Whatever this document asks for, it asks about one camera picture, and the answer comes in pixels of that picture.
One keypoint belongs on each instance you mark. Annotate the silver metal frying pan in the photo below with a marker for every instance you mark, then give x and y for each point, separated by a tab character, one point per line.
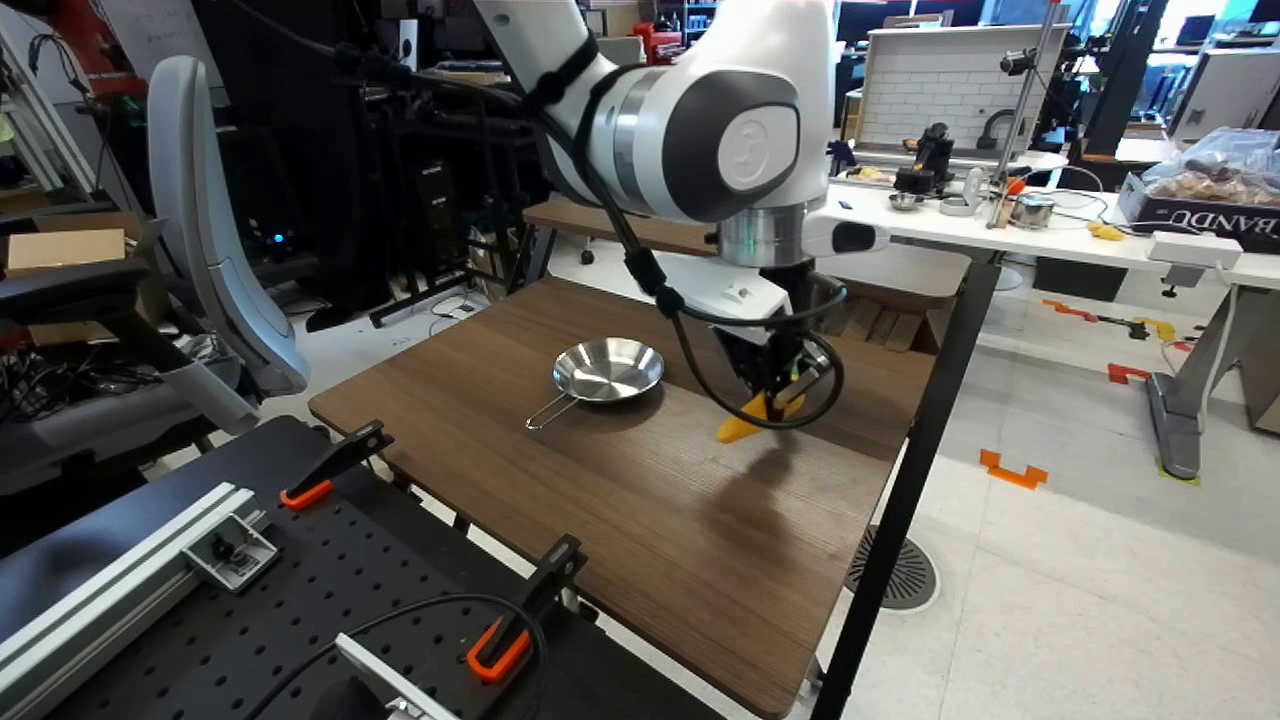
597	375

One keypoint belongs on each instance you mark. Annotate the grey office chair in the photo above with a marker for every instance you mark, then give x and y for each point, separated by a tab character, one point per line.
202	235

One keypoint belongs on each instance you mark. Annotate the aluminium extrusion rail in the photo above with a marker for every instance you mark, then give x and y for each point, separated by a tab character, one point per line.
208	541

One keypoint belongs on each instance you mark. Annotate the black orange clamp far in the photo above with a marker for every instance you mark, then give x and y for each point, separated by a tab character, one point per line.
321	476

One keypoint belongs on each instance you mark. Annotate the black orange clamp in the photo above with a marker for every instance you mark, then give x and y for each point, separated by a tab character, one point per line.
514	639
321	476

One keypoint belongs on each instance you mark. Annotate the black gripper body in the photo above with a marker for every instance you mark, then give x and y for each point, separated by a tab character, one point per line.
787	358

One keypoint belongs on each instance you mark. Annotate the black perforated breadboard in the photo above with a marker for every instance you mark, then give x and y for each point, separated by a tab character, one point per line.
364	614

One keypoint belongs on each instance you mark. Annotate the white topped workbench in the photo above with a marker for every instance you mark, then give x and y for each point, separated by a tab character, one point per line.
1178	403

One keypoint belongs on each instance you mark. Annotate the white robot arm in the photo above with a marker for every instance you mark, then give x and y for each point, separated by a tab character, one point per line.
706	171

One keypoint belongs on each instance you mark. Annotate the black orange clamp near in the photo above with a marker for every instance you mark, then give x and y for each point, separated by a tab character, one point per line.
514	639

